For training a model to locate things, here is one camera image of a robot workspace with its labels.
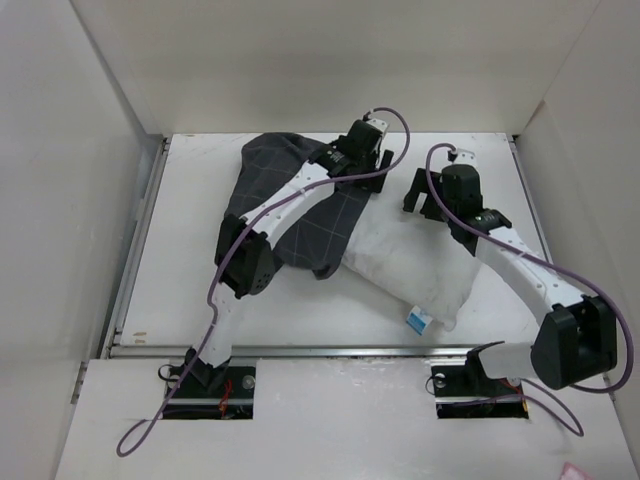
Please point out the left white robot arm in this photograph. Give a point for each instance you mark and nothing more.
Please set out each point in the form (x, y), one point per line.
(245, 266)

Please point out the aluminium rail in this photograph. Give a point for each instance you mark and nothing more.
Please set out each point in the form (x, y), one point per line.
(242, 351)

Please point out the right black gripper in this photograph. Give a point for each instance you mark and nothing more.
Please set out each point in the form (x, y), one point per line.
(419, 185)

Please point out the white pillow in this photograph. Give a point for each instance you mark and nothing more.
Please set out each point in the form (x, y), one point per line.
(411, 258)

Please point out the pink object in corner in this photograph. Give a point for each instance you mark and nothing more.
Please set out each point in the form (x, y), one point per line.
(572, 472)

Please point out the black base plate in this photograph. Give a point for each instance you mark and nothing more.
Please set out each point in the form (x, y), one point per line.
(460, 394)
(232, 400)

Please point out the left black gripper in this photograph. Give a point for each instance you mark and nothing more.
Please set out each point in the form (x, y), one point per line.
(370, 183)

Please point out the dark grey checked pillowcase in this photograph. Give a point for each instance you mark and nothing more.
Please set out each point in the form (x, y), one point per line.
(310, 232)

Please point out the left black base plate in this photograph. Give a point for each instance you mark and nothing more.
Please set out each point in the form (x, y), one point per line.
(232, 400)

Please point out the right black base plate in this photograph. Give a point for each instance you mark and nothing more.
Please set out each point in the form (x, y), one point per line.
(460, 394)

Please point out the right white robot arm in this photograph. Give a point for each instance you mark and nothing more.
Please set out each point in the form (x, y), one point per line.
(576, 337)

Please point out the blue white pillow label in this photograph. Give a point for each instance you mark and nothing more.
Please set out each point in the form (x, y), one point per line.
(418, 320)

